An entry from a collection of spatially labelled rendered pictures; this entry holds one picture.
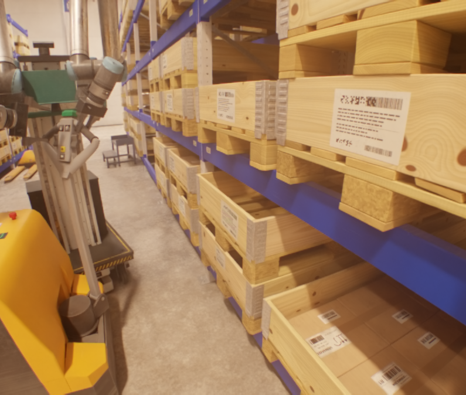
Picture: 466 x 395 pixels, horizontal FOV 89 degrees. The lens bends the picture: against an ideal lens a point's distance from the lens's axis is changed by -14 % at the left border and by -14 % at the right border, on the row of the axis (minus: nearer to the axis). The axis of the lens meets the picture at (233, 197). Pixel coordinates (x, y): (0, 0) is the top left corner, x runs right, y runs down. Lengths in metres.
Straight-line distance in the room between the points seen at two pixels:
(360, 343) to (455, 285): 0.75
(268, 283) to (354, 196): 0.78
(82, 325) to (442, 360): 1.71
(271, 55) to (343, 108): 1.61
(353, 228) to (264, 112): 0.51
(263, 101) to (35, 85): 1.55
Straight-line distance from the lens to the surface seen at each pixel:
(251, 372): 1.77
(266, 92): 1.03
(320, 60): 0.94
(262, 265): 1.30
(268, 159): 1.07
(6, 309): 1.22
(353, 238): 0.82
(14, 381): 1.49
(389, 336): 1.44
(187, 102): 1.98
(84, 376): 1.47
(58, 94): 2.14
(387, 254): 0.76
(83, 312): 1.63
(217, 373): 1.77
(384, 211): 0.67
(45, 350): 1.34
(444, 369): 1.43
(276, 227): 1.23
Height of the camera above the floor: 1.46
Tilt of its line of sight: 21 degrees down
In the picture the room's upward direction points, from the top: straight up
